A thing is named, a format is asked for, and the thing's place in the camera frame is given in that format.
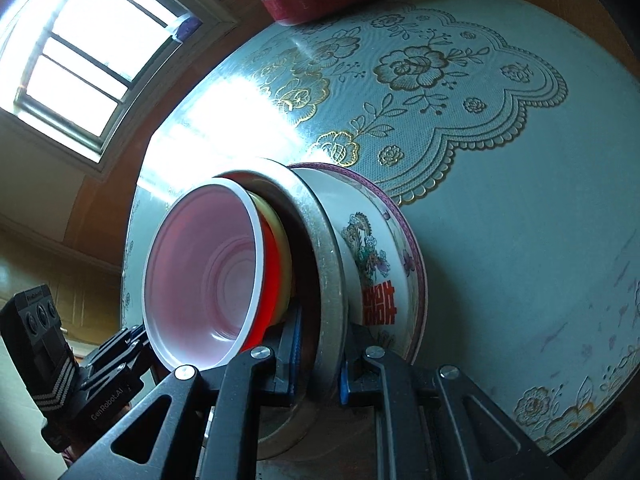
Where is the red plastic bowl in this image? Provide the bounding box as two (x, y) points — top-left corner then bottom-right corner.
(143, 178), (282, 370)

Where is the window with frame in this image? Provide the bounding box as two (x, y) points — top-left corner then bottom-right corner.
(1, 0), (235, 168)

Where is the large purple-rimmed floral plate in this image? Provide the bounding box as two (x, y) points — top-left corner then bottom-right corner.
(290, 161), (430, 366)

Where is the blue-white item on sill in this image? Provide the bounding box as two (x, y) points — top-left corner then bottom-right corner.
(171, 14), (203, 44)

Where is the yellow plastic bowl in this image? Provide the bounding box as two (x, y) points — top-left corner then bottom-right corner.
(250, 192), (293, 325)

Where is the stainless steel bowl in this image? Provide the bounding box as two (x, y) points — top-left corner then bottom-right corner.
(222, 159), (348, 460)

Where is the red-character floral deep plate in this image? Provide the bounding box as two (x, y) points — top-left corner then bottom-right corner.
(292, 166), (419, 366)

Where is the floral plastic tablecloth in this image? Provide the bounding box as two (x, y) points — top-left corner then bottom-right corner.
(120, 0), (639, 452)

